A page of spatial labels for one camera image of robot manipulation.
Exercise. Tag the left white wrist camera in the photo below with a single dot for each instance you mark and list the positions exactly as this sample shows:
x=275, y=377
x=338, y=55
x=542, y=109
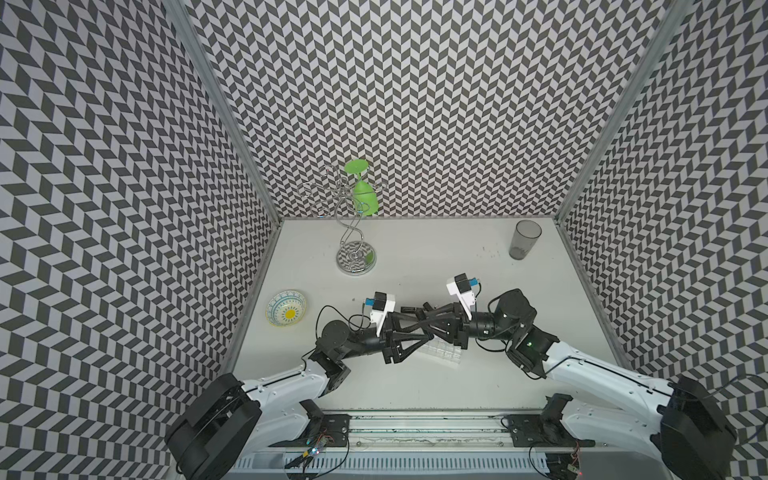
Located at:
x=381, y=304

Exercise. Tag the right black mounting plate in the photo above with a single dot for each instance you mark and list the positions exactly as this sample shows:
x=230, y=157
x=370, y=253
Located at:
x=544, y=429

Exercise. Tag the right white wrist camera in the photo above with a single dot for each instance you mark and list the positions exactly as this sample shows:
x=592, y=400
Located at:
x=462, y=287

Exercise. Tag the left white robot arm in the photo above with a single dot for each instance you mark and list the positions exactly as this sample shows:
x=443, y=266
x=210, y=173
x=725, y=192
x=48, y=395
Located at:
x=231, y=415

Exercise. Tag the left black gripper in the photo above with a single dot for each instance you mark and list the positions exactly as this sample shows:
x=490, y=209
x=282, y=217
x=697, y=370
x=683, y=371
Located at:
x=390, y=341

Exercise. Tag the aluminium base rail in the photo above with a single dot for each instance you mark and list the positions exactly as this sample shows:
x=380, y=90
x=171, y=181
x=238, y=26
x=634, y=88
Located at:
x=444, y=445

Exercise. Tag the grey glass tumbler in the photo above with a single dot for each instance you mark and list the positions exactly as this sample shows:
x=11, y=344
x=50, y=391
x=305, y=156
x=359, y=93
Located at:
x=525, y=236

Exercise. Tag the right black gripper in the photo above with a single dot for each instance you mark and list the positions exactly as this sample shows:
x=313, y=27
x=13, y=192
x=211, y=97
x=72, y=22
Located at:
x=458, y=324

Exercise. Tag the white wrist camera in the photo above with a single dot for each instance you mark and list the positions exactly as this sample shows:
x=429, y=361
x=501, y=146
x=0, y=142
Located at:
x=462, y=287
x=381, y=304

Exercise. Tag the metal wire cup stand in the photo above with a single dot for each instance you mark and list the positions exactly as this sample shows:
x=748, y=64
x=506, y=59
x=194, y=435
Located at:
x=354, y=256

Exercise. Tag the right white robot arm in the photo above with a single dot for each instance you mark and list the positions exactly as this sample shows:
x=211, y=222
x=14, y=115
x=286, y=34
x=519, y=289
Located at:
x=678, y=423

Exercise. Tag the clear acrylic lipstick organizer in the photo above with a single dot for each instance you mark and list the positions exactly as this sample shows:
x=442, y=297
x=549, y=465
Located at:
x=441, y=351

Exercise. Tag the black mounting plate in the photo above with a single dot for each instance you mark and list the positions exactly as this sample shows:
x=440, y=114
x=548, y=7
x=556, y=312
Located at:
x=334, y=428
x=544, y=429

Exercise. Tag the yellow blue patterned bowl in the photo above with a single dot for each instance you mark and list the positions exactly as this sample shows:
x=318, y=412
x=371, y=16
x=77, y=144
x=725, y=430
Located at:
x=286, y=308

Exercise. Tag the green plastic goblet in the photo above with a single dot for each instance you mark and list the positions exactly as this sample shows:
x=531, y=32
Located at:
x=364, y=196

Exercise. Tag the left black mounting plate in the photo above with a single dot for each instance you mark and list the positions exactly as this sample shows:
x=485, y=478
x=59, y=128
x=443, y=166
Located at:
x=334, y=428

